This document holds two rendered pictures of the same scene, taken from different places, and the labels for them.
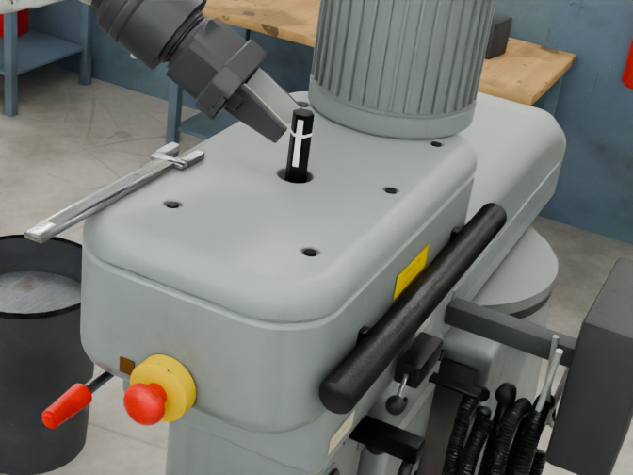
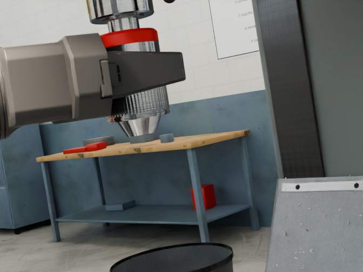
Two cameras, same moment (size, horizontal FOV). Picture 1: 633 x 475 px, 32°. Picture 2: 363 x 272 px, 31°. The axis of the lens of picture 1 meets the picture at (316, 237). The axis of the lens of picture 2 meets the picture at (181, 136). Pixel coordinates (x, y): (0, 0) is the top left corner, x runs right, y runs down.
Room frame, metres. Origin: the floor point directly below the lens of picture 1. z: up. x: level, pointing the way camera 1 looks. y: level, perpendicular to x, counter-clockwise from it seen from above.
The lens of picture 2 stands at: (0.58, -0.18, 1.21)
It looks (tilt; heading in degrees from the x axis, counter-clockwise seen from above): 3 degrees down; 22
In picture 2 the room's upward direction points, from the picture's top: 9 degrees counter-clockwise
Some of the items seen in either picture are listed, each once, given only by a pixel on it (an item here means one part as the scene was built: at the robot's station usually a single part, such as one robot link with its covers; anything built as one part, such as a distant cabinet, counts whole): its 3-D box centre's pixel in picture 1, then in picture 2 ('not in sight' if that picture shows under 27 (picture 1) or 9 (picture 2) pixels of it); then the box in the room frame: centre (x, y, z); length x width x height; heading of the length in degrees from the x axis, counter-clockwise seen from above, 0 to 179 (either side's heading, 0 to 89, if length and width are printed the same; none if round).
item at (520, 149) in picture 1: (430, 205); not in sight; (1.47, -0.16, 1.66); 0.80 x 0.23 x 0.20; 157
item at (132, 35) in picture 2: not in sight; (126, 40); (1.01, 0.03, 1.26); 0.05 x 0.05 x 0.01
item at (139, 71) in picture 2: not in sight; (142, 70); (0.99, 0.01, 1.24); 0.06 x 0.02 x 0.03; 132
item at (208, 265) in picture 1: (293, 237); not in sight; (1.03, 0.02, 1.81); 0.47 x 0.26 x 0.16; 157
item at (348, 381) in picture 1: (424, 290); not in sight; (0.99, -0.12, 1.79); 0.45 x 0.04 x 0.04; 157
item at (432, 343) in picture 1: (406, 372); not in sight; (1.02, -0.12, 1.66); 0.12 x 0.04 x 0.04; 157
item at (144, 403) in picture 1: (148, 401); not in sight; (0.78, 0.13, 1.76); 0.04 x 0.03 x 0.04; 67
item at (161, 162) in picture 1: (118, 188); not in sight; (0.92, 0.19, 1.89); 0.24 x 0.04 x 0.01; 157
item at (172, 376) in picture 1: (162, 388); not in sight; (0.80, 0.12, 1.76); 0.06 x 0.02 x 0.06; 67
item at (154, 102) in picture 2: not in sight; (133, 82); (1.01, 0.03, 1.23); 0.05 x 0.05 x 0.05
